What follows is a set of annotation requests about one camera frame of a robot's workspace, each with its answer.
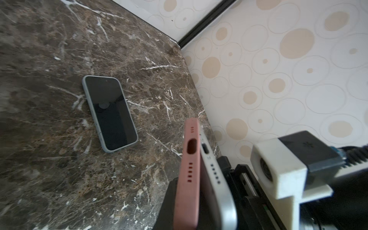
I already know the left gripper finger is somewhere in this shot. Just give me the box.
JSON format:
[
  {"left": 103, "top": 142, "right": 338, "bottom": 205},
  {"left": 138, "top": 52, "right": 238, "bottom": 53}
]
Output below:
[{"left": 152, "top": 178, "right": 178, "bottom": 230}]

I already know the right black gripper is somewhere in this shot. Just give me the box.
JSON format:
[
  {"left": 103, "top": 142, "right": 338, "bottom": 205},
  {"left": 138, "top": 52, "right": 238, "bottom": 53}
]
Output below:
[{"left": 217, "top": 156, "right": 286, "bottom": 230}]

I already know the pink phone case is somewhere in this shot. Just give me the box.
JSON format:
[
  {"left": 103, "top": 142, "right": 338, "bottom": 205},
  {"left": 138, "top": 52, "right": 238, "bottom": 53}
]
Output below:
[{"left": 173, "top": 117, "right": 201, "bottom": 230}]

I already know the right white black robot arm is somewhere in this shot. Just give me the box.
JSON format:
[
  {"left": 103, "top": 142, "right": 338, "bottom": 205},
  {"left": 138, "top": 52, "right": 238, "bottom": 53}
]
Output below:
[{"left": 217, "top": 146, "right": 368, "bottom": 230}]

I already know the phone in grey case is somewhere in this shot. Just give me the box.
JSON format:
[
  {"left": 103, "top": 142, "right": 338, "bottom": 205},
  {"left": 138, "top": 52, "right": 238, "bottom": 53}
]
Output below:
[{"left": 82, "top": 75, "right": 139, "bottom": 153}]

